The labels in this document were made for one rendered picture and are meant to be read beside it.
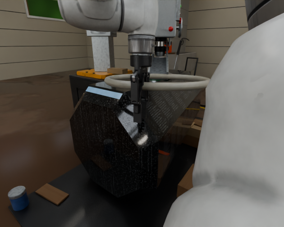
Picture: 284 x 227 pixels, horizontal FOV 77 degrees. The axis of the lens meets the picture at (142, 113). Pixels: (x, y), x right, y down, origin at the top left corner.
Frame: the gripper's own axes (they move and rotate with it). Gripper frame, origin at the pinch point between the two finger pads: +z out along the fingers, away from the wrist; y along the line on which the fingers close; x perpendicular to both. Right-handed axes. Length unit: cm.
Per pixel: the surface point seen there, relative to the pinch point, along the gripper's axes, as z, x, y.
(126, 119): 13.6, 17.5, 25.1
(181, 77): -9.5, -8.1, 42.7
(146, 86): -9.9, -2.6, -1.3
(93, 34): -42, 96, 110
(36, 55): -19, 567, 429
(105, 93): 1.6, 35.9, 33.0
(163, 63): -16, 9, 67
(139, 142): 24.4, 8.5, 22.5
